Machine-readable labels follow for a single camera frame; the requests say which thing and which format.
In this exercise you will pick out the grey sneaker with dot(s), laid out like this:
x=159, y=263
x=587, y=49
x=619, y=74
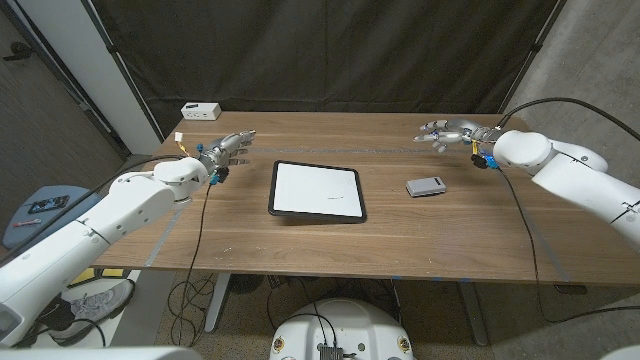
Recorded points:
x=100, y=302

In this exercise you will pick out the grey table leg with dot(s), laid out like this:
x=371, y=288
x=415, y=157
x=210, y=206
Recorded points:
x=472, y=315

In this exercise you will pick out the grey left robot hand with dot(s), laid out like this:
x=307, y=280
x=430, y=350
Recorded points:
x=225, y=150

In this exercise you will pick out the white robot torso base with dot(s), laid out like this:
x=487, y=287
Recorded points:
x=350, y=325

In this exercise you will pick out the grey electronics box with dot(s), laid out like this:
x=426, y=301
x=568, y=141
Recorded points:
x=331, y=352

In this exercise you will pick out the grey whiteboard eraser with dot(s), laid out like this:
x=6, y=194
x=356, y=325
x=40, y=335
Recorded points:
x=425, y=186

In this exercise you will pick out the white power strip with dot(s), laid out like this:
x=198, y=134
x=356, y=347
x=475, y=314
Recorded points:
x=200, y=111

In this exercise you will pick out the black backdrop curtain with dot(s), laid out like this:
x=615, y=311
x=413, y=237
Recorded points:
x=325, y=50

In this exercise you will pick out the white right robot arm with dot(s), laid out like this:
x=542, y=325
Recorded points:
x=575, y=175

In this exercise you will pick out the blue-grey stool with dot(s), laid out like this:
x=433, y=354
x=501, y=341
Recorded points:
x=30, y=232

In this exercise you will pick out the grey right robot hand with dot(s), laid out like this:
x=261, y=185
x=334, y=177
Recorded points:
x=457, y=132

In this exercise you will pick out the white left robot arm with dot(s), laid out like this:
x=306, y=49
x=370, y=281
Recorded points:
x=90, y=225

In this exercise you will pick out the small black-framed whiteboard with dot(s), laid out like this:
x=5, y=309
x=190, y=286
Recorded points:
x=315, y=190

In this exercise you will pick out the white table leg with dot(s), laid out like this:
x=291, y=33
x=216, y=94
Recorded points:
x=217, y=305

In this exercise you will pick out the red pen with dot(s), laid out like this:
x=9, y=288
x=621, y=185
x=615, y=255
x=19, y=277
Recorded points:
x=26, y=223

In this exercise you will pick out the black round floor object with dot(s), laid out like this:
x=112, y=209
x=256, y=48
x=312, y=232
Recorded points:
x=247, y=284

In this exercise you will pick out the black backdrop stand pole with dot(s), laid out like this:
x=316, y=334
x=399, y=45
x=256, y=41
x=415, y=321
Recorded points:
x=535, y=47
x=120, y=65

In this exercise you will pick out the black phone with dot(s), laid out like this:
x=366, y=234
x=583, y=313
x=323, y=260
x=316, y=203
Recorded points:
x=48, y=204

